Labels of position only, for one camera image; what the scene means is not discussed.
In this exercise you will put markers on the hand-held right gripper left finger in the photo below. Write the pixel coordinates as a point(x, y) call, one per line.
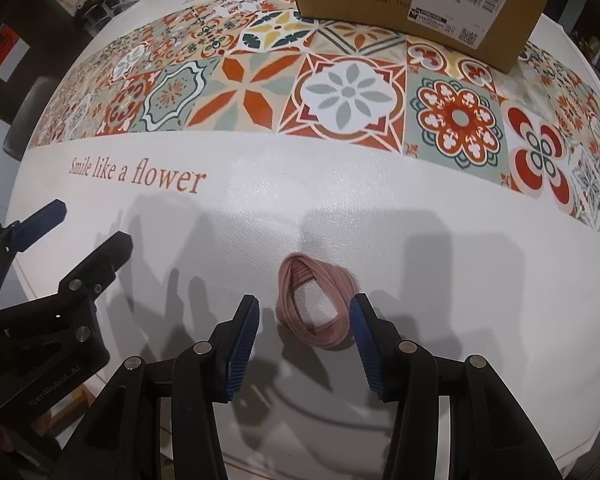
point(242, 345)

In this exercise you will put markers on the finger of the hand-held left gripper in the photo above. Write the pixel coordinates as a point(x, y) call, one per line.
point(42, 217)
point(102, 260)

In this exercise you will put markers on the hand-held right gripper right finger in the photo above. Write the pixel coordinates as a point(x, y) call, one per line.
point(365, 345)

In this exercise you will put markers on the pink elastic headband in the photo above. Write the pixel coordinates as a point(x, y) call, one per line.
point(330, 332)

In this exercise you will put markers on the brown cardboard box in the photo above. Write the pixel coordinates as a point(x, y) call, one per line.
point(380, 0)

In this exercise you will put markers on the grey chair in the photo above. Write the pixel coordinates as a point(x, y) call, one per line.
point(30, 120)

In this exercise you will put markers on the patterned tile-print tablecloth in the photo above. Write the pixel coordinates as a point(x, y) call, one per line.
point(330, 200)

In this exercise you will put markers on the white storage rack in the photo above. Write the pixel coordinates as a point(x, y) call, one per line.
point(97, 5)

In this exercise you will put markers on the red wall hanging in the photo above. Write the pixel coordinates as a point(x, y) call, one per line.
point(2, 52)

